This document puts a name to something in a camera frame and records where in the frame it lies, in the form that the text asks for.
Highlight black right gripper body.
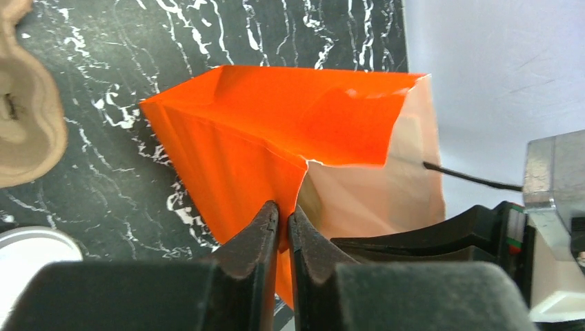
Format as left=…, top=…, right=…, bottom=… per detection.
left=511, top=130, right=584, bottom=323

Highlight orange paper bag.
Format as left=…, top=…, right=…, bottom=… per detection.
left=138, top=64, right=446, bottom=309

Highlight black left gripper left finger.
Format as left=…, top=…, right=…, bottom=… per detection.
left=3, top=201, right=279, bottom=330

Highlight white cup lid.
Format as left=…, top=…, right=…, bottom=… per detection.
left=1, top=226, right=83, bottom=321

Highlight brown pulp cup carrier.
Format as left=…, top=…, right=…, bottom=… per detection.
left=1, top=1, right=68, bottom=188

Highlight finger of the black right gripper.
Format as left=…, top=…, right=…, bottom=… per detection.
left=331, top=204, right=526, bottom=263

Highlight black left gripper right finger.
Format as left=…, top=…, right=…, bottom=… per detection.
left=288, top=210, right=536, bottom=330

